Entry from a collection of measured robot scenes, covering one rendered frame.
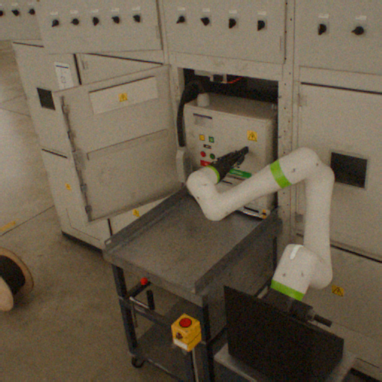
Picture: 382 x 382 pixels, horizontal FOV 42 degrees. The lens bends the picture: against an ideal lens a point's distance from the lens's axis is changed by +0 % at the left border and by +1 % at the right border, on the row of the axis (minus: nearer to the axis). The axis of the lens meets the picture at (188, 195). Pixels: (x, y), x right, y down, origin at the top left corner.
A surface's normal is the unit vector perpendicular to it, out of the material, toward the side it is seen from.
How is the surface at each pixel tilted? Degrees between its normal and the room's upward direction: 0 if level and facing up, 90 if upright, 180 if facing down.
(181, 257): 0
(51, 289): 0
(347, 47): 90
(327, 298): 90
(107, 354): 0
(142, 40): 90
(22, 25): 90
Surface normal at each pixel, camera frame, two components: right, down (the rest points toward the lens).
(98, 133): 0.50, 0.40
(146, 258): -0.09, -0.86
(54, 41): -0.18, 0.51
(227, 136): -0.62, 0.44
